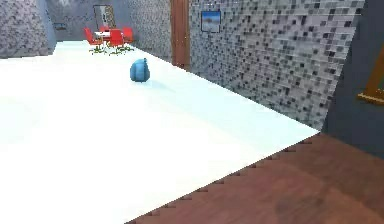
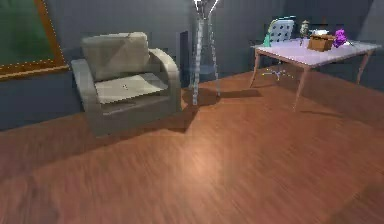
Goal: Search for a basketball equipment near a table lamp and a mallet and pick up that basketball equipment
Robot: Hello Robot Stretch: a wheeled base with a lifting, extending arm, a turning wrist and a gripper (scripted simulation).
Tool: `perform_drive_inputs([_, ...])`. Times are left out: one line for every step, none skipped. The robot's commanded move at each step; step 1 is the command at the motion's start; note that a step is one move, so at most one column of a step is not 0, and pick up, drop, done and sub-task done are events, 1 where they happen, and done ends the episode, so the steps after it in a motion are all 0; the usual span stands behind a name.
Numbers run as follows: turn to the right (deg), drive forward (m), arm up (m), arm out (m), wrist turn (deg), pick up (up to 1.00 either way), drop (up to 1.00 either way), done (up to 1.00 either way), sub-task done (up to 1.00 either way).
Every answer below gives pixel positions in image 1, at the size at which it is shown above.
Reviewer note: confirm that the blue round bag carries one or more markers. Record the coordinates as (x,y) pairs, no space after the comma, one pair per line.
(139,70)

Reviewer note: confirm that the brown wooden room door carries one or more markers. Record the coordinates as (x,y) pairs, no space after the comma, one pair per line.
(180,33)

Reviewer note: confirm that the red chair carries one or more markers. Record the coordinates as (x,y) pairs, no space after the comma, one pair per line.
(128,34)
(90,37)
(116,38)
(104,29)

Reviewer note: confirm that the white dining table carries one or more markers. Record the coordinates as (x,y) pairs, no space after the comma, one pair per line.
(102,34)

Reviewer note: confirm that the blue framed wall picture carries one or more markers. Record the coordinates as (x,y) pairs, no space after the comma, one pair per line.
(210,21)

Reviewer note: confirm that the dark framed wall picture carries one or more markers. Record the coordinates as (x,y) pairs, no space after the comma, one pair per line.
(104,16)

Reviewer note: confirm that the yellow wooden frame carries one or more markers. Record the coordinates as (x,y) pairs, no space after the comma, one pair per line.
(375,83)

